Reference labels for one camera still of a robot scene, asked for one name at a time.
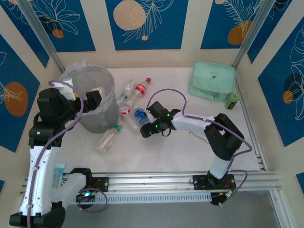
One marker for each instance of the large blue label bottle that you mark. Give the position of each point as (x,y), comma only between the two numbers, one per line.
(140,115)

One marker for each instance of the grey round bin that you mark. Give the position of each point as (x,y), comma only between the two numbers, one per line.
(104,118)

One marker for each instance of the red white label bottle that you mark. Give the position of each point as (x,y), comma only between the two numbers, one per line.
(126,112)

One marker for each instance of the green band bottle white label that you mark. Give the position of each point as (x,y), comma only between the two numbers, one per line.
(128,88)

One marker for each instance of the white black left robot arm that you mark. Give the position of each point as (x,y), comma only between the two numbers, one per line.
(38,178)

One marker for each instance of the clear plastic bin liner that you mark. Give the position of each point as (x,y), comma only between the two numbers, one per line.
(95,76)

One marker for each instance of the red cap cola bottle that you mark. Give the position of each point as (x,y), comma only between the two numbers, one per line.
(140,89)

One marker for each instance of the grey blue stethoscope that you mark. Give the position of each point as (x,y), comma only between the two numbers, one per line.
(198,136)

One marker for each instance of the mint green zip pouch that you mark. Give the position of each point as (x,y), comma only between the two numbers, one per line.
(211,78)

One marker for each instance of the light blue packet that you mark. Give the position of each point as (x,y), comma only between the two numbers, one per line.
(58,175)

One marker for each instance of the small green can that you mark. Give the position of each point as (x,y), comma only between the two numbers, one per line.
(231,102)

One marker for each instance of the black control board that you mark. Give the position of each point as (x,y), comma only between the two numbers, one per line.
(90,197)
(217,200)

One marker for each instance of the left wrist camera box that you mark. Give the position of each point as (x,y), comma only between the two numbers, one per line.
(67,91)

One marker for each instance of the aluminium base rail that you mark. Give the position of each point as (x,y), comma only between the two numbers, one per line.
(152,183)

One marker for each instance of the aluminium frame post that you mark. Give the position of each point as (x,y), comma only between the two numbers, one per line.
(35,21)
(254,31)

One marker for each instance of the aluminium side rail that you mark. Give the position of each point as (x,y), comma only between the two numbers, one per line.
(260,161)

